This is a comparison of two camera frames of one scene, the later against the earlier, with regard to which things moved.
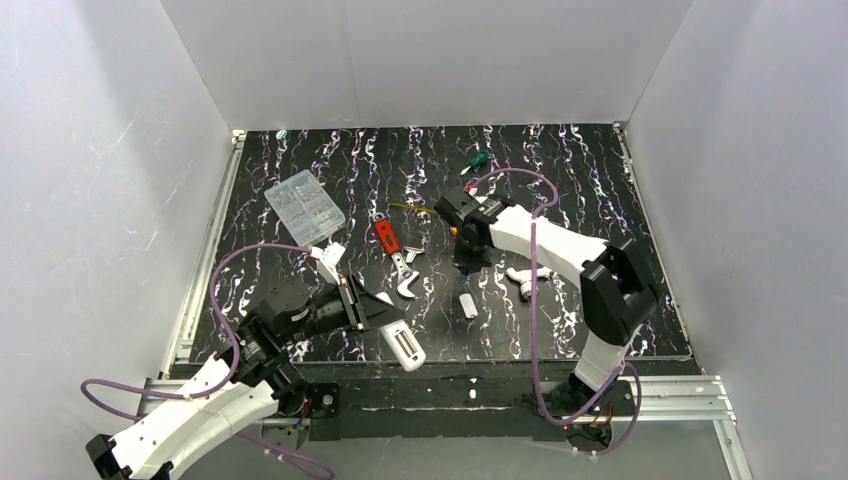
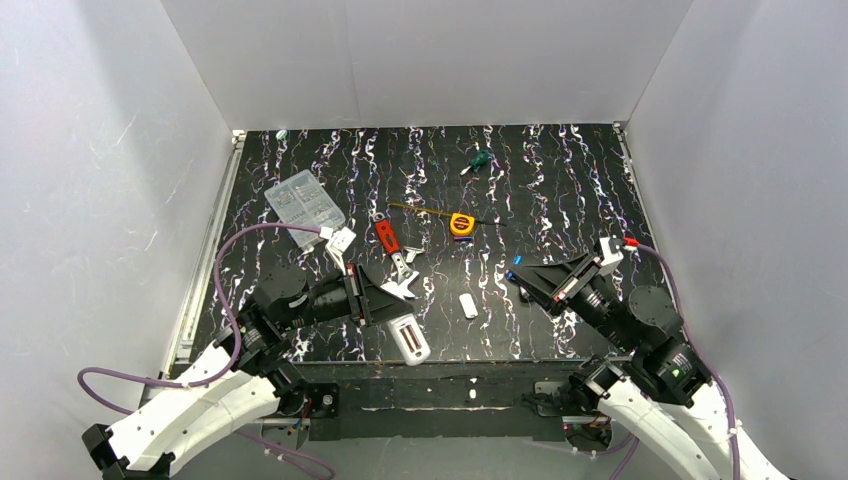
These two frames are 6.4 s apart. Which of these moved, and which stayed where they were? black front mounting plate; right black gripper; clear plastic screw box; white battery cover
Moved: right black gripper
Stayed: black front mounting plate; clear plastic screw box; white battery cover
